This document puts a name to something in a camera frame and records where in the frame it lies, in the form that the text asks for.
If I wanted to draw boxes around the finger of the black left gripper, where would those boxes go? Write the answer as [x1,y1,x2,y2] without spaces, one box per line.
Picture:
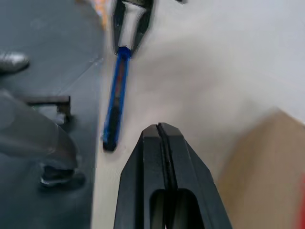
[111,0,128,54]
[130,0,153,56]

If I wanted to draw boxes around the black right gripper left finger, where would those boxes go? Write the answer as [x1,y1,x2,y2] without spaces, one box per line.
[113,123,172,229]

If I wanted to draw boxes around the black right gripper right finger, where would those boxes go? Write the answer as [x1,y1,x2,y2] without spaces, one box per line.
[158,122,233,229]

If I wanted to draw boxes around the blue box cutter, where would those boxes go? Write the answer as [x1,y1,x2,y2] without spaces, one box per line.
[102,46,132,153]

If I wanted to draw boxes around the brown cardboard box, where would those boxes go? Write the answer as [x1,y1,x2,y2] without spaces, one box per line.
[218,107,305,229]

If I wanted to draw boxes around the red tape patch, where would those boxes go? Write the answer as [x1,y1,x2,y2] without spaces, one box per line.
[292,171,305,229]

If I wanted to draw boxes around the dark rounded shape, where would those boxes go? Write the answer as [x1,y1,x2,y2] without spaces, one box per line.
[0,51,30,73]
[0,90,86,190]

